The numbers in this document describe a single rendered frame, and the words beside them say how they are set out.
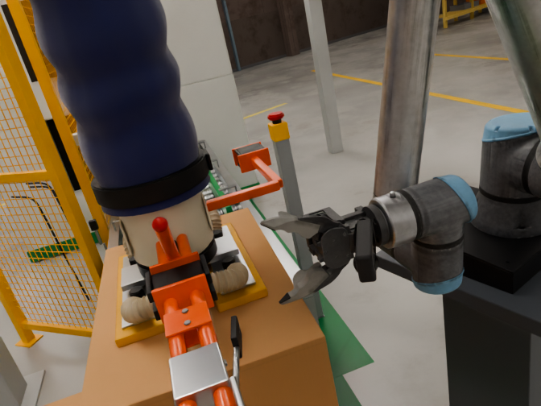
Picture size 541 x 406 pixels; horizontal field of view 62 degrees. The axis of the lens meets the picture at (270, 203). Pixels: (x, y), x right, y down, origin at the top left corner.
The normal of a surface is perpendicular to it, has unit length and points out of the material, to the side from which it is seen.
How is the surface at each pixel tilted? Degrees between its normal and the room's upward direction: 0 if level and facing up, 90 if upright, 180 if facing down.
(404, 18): 84
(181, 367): 0
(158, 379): 0
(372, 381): 0
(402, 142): 89
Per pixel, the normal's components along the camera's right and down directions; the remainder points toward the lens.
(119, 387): -0.20, -0.90
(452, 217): 0.30, 0.43
